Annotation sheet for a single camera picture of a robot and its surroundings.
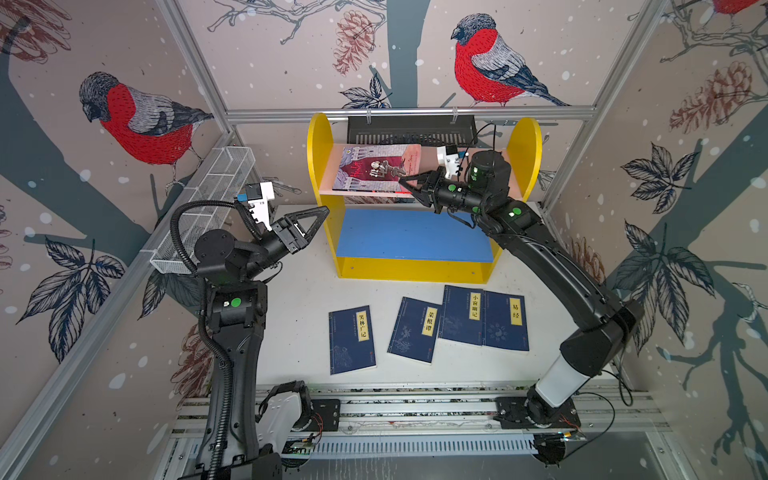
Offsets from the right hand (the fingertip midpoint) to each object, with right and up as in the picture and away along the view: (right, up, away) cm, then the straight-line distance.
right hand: (393, 185), depth 64 cm
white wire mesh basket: (-52, +6, +24) cm, 57 cm away
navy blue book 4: (+35, -38, +26) cm, 58 cm away
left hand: (-13, -7, -9) cm, 18 cm away
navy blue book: (-12, -42, +23) cm, 50 cm away
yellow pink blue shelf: (-3, -11, +31) cm, 33 cm away
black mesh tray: (+15, +23, +33) cm, 43 cm away
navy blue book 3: (+21, -36, +27) cm, 50 cm away
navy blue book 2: (+7, -39, +25) cm, 47 cm away
